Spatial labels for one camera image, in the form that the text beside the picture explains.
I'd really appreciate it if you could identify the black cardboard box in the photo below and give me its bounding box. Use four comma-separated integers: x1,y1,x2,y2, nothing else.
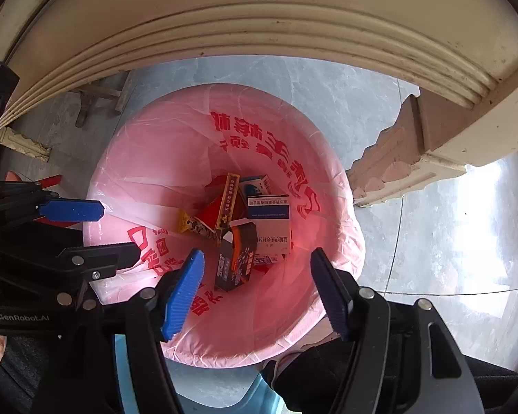
215,219,258,292

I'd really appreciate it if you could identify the gold snack wrapper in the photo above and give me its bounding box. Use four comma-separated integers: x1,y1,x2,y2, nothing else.
176,209,221,245

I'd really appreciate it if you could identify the white blue medicine box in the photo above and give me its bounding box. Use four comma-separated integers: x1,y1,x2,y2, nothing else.
247,195,291,255

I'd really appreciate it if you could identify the brown patterned box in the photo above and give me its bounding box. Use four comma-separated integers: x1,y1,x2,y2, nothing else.
215,173,240,230

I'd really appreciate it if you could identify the blue cartoon medicine box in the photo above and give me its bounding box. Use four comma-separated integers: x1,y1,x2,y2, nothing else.
239,175,272,199

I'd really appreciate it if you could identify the white milk carton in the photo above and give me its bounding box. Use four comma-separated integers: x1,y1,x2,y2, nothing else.
253,253,285,274

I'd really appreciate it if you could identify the red paper cup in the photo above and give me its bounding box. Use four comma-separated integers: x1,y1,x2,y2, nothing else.
195,173,247,224

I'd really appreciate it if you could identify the pink lined trash bin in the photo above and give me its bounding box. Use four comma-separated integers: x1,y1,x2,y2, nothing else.
83,84,366,368

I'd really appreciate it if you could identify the red plastic stool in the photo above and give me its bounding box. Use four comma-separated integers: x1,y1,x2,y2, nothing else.
5,171,63,189

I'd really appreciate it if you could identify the blue plastic stool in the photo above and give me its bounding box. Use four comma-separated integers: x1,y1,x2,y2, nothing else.
113,335,286,414

